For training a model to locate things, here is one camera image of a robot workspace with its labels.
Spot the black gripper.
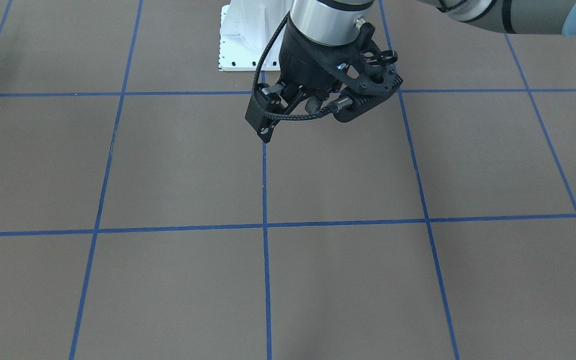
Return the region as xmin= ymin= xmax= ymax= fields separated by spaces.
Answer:
xmin=245 ymin=22 xmax=349 ymax=143

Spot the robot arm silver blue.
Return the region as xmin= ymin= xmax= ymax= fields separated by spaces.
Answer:
xmin=244 ymin=0 xmax=576 ymax=144

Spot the white central pedestal column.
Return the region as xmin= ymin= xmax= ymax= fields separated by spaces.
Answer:
xmin=218 ymin=0 xmax=293 ymax=72

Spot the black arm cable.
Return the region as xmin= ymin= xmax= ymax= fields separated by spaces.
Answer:
xmin=251 ymin=12 xmax=354 ymax=122

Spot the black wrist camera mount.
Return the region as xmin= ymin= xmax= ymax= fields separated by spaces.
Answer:
xmin=329 ymin=22 xmax=403 ymax=123

